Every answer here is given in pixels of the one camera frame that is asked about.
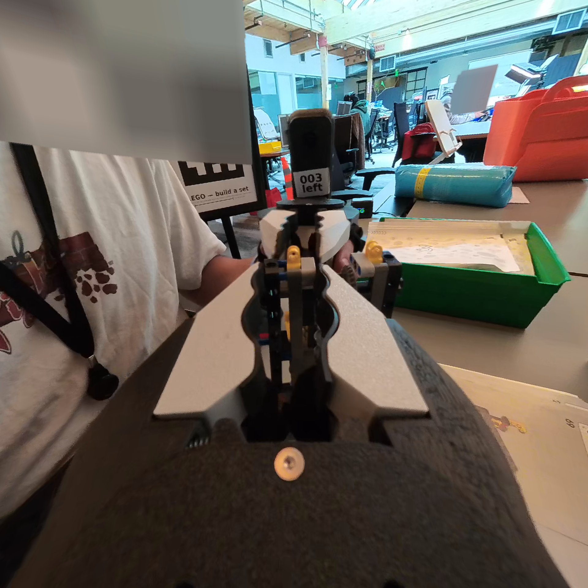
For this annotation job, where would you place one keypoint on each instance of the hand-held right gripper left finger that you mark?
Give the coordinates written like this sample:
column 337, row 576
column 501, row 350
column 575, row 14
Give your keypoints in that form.
column 206, row 367

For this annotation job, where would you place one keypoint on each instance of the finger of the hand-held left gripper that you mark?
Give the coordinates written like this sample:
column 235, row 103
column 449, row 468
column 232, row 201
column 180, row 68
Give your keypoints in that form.
column 273, row 229
column 335, row 232

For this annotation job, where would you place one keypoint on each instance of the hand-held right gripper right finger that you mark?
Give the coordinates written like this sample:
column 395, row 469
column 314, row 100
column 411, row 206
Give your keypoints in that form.
column 381, row 367

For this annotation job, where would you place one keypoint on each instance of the partly built lego car chassis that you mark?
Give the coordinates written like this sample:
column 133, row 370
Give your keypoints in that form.
column 298, row 275

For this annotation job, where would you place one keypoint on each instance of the person's left forearm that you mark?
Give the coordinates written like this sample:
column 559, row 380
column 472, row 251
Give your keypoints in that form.
column 216, row 275

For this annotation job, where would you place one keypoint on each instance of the person's left hand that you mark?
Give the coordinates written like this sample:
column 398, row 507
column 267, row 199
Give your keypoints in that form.
column 342, row 261

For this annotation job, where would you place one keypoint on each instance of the small black device green lights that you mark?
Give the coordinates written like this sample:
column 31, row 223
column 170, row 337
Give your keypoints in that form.
column 363, row 209

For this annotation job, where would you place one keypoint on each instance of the orange traffic cone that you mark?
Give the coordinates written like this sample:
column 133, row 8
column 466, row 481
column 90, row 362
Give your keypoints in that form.
column 288, row 179

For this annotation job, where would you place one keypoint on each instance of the yellow bin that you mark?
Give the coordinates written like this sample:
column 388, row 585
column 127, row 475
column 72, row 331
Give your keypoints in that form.
column 270, row 147

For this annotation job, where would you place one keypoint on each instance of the framed black white marker sign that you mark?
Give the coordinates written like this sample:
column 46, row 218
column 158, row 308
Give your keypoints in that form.
column 216, row 188

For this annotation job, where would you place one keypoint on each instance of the green plastic bin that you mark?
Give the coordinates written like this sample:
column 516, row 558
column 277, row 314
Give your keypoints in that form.
column 459, row 294

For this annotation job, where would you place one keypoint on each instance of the tan paper bag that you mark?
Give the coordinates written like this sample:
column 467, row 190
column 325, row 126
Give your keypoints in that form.
column 450, row 248

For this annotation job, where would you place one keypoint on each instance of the teal rolled bundle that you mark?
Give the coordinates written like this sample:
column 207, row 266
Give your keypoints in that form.
column 454, row 183

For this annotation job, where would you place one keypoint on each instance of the wooden board on white stand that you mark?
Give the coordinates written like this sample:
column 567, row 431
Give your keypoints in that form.
column 443, row 124

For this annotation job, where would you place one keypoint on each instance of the open instruction booklet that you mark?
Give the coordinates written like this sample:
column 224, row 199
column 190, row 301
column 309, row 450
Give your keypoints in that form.
column 542, row 459

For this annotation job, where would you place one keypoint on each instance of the red bag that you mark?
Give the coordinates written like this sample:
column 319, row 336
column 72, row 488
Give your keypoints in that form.
column 537, row 133

